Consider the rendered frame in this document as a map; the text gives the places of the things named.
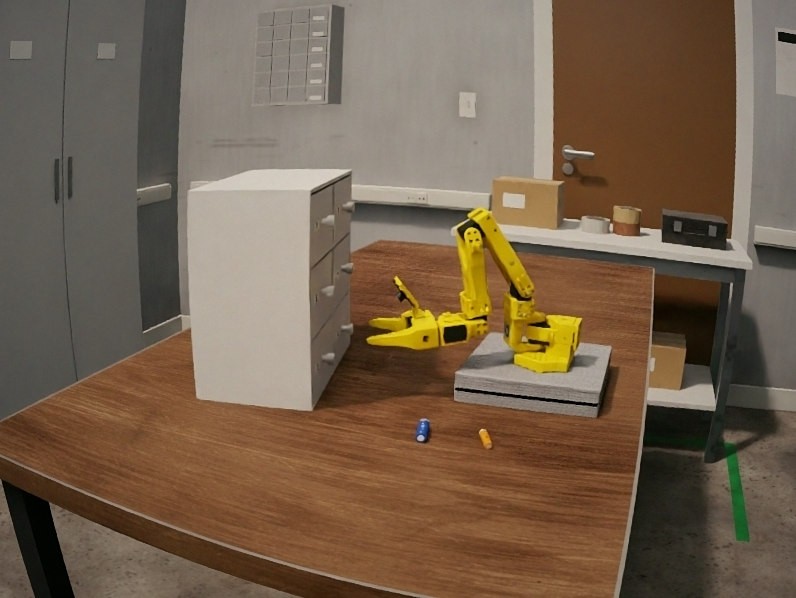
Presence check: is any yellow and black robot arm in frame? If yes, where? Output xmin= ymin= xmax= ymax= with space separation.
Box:
xmin=436 ymin=207 xmax=579 ymax=373

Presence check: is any white chest of drawers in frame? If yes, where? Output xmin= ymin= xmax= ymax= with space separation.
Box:
xmin=187 ymin=169 xmax=352 ymax=411

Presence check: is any grey drawer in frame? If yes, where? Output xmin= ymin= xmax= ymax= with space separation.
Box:
xmin=310 ymin=250 xmax=335 ymax=337
xmin=333 ymin=175 xmax=355 ymax=243
xmin=333 ymin=233 xmax=354 ymax=307
xmin=310 ymin=185 xmax=336 ymax=264
xmin=333 ymin=291 xmax=353 ymax=369
xmin=311 ymin=315 xmax=336 ymax=404

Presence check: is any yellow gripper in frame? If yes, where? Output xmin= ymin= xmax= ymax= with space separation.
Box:
xmin=367 ymin=276 xmax=439 ymax=350

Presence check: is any orange battery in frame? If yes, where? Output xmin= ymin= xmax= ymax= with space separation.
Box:
xmin=479 ymin=429 xmax=492 ymax=449

